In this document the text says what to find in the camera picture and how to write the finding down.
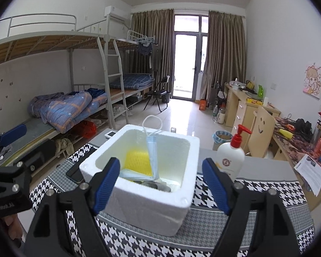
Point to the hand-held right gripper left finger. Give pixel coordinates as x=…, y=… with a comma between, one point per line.
x=105, y=184

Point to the red plastic bag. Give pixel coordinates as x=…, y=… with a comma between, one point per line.
x=85, y=129

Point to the black phone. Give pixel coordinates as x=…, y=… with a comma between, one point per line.
x=75, y=172

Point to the white lotion pump bottle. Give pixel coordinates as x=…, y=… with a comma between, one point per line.
x=230, y=158

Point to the yellow toy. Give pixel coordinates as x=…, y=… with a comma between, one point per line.
x=286, y=133

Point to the glass balcony door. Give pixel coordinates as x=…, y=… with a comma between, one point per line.
x=184, y=64

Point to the blue checkered mattress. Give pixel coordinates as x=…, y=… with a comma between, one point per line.
x=133, y=80

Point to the blue star quilt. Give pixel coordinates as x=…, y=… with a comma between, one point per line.
x=67, y=107

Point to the wooden smiley chair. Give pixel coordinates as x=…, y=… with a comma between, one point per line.
x=262, y=131

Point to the black folding chair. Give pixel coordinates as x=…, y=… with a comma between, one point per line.
x=157, y=92

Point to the printed paper sheet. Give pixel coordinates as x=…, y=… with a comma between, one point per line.
x=310, y=174

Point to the pink cartoon wall picture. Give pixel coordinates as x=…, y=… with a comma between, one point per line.
x=313, y=81

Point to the person's left hand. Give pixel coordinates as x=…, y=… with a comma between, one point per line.
x=14, y=227

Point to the yellow foam net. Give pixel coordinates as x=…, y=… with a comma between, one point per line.
x=137, y=163

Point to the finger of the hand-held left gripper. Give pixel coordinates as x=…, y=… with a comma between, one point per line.
x=13, y=135
x=40, y=158

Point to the hanging dark clothes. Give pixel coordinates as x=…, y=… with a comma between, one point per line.
x=145, y=48

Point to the orange bag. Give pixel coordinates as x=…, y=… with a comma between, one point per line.
x=202, y=105

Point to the grey cloth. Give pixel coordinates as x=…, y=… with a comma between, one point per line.
x=155, y=186

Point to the trash bin with blue liner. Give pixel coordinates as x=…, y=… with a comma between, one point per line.
x=222, y=140

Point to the blue face mask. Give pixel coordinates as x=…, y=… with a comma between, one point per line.
x=152, y=152

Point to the white air conditioner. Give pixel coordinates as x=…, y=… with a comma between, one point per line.
x=117, y=13

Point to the white foam box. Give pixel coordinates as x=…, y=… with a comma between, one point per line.
x=149, y=208

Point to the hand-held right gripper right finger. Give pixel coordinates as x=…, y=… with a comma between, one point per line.
x=216, y=184

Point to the green paper bag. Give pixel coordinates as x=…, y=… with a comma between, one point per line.
x=261, y=91

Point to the wooden desk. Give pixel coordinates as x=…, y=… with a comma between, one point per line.
x=240, y=112

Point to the white jug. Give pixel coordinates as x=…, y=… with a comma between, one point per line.
x=221, y=117

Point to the grey metal bunk bed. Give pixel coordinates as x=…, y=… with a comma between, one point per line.
x=128, y=42
x=42, y=40

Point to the brown curtain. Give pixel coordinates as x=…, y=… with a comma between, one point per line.
x=224, y=53
x=149, y=24

